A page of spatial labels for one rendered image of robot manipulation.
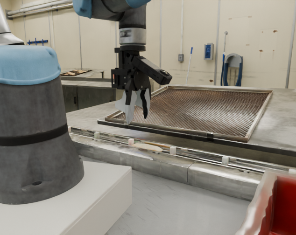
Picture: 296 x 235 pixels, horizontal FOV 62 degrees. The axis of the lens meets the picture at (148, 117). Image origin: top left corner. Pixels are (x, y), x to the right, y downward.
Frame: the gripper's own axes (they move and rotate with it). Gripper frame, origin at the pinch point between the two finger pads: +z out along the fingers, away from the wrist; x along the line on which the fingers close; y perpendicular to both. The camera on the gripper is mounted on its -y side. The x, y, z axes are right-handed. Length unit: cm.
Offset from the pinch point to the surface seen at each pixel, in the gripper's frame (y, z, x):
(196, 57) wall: 129, -33, -371
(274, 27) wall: 8, -73, -370
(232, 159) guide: -25.8, 8.1, -3.0
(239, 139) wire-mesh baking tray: -25.8, 4.5, -9.4
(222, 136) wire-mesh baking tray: -21.5, 4.6, -9.4
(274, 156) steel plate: -33.8, 11.8, -22.1
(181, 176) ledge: -17.6, 10.2, 9.0
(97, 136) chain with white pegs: 16.5, 7.9, 0.4
